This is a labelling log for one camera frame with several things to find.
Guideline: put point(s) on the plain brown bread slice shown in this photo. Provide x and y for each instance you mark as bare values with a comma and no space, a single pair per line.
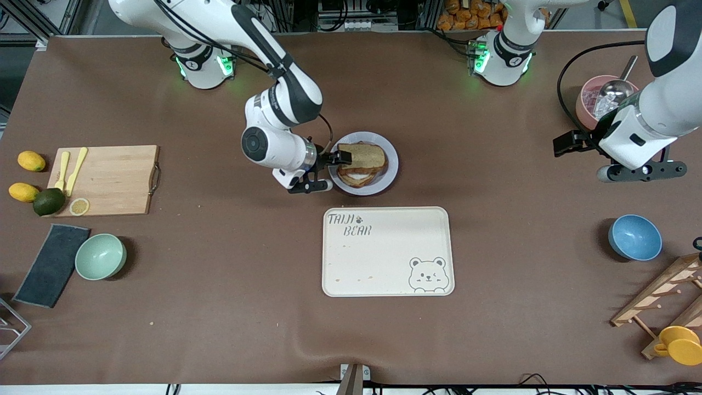
370,155

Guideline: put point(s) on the green avocado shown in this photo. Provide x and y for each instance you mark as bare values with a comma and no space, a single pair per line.
49,202

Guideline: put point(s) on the toast with fried egg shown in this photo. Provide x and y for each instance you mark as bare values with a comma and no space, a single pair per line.
351,182

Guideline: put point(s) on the metal scoop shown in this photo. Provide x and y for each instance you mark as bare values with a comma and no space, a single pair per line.
617,89

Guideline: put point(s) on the yellow lemon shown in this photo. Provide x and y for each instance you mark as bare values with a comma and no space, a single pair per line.
23,192
31,161

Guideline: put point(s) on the dark grey cloth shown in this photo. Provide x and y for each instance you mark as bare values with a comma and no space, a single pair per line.
50,266

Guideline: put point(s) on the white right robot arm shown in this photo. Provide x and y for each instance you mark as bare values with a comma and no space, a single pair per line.
274,109

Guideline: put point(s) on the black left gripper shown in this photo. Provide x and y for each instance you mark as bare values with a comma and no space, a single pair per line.
588,139

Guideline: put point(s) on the lavender round plate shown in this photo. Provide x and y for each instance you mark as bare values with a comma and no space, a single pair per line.
386,184

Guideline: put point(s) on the yellow plastic fork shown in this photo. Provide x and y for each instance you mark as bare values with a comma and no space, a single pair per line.
63,170

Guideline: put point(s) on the aluminium frame post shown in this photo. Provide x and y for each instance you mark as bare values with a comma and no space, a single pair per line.
49,24

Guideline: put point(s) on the cream bear print tray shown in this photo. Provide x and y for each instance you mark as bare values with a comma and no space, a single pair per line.
378,258

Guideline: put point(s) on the yellow plastic knife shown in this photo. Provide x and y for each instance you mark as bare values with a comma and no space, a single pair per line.
75,170

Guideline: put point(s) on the wooden cutting board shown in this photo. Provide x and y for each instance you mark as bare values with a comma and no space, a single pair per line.
109,181

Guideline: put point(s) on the lemon slice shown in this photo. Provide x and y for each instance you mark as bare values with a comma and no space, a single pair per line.
79,207

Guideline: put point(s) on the wooden peg rack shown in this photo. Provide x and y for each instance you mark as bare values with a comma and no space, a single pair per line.
655,293

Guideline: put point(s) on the yellow cup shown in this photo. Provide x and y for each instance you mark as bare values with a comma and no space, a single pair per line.
683,346

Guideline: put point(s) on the pink bowl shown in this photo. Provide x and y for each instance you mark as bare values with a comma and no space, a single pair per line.
582,109

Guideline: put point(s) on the mint green bowl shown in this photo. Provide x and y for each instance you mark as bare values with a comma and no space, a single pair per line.
100,257

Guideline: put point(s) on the fried egg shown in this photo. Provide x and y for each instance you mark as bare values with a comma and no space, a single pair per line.
361,176

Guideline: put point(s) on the blue bowl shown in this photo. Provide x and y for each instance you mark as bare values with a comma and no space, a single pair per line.
635,237

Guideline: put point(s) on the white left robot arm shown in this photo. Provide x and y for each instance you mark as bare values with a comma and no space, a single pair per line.
658,109

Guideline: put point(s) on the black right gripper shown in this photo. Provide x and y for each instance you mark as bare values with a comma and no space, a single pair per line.
324,160

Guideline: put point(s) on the orange snack packs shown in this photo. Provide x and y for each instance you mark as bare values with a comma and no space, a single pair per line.
466,13

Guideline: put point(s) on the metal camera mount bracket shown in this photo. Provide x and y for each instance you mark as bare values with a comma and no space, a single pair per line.
352,378

